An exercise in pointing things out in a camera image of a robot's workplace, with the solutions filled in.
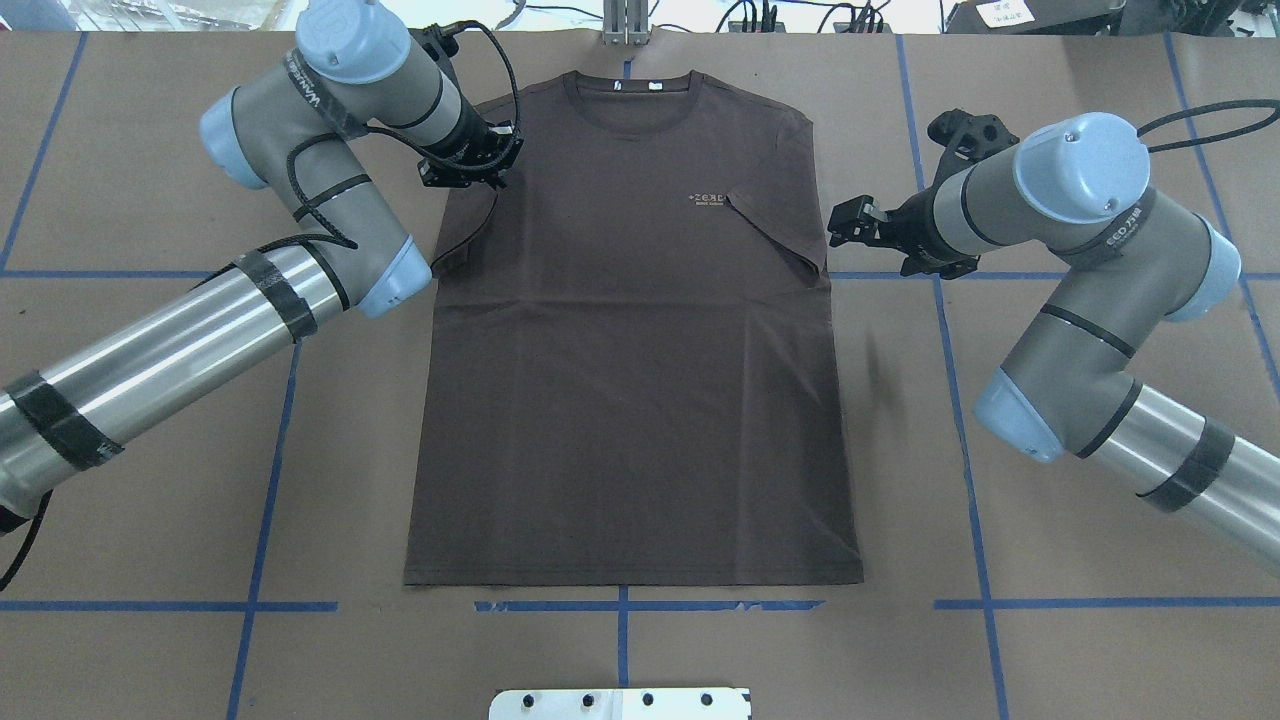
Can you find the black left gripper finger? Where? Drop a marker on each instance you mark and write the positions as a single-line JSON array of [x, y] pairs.
[[434, 175], [504, 156]]

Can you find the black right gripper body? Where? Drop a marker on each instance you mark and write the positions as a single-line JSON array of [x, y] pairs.
[[914, 226]]

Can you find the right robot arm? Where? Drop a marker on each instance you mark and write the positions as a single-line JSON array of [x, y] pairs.
[[1135, 259]]

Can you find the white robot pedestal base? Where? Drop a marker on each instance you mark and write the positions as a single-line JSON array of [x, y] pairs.
[[623, 703]]

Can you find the aluminium frame post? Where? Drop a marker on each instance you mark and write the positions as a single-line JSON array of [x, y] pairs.
[[626, 22]]

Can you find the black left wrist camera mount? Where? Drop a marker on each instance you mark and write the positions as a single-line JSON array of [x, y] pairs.
[[439, 43]]

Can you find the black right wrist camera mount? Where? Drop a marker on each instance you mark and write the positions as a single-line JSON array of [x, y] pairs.
[[971, 137]]

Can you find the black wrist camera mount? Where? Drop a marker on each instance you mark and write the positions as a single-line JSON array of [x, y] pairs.
[[971, 137], [439, 43]]

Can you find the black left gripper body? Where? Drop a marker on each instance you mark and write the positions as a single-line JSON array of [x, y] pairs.
[[467, 133]]

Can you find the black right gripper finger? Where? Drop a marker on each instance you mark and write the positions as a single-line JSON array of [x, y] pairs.
[[867, 235], [858, 215]]

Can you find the dark brown t-shirt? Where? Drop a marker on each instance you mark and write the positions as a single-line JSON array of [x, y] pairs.
[[633, 374]]

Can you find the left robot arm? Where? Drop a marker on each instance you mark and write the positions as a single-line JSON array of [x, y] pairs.
[[355, 70]]

